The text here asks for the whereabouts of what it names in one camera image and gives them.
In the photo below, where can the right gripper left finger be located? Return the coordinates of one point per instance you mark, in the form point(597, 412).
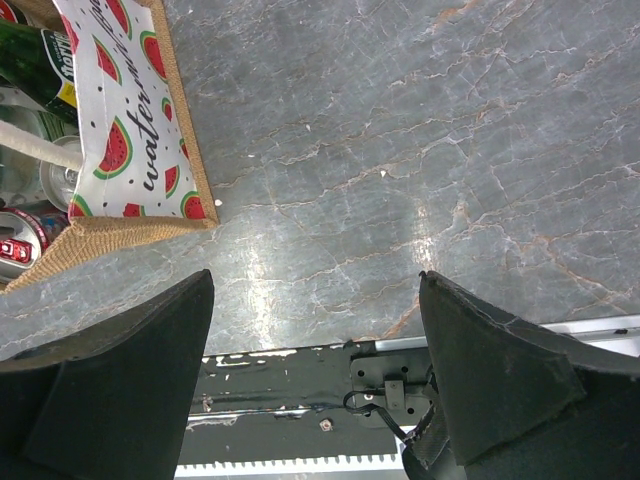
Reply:
point(110, 401)

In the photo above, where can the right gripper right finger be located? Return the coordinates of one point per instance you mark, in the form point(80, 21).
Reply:
point(523, 402)

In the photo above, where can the silver blue energy can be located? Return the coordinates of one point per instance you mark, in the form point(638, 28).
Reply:
point(27, 231)

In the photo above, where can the watermelon canvas tote bag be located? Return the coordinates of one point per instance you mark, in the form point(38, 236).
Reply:
point(141, 178)

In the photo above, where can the clear glass bottle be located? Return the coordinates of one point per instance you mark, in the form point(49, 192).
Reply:
point(20, 173)

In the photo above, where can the green glass bottle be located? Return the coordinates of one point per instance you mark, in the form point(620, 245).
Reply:
point(40, 63)

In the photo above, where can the red cola can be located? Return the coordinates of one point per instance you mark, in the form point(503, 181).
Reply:
point(58, 184)

